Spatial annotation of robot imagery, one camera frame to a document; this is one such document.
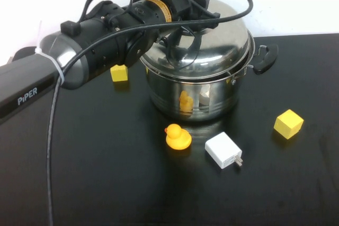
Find white plug charger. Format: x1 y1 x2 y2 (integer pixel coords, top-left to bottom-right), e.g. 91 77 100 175
204 131 243 170

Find yellow rubber duck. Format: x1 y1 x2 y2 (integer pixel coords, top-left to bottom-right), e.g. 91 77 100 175
164 123 192 150

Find small yellow cube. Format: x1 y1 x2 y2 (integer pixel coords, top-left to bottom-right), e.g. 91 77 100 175
110 64 130 83

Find steel pot lid black knob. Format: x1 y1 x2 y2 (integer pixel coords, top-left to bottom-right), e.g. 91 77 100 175
139 0 252 79

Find white zip tie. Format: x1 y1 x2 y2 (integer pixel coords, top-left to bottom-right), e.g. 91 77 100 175
34 21 66 85

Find large yellow cube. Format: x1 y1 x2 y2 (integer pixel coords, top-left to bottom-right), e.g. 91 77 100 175
273 109 305 140

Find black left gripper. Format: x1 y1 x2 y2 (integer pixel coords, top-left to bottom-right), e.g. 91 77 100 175
171 0 221 38

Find stainless steel pot black handles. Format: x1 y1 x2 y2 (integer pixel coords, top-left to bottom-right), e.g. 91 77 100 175
137 31 279 124

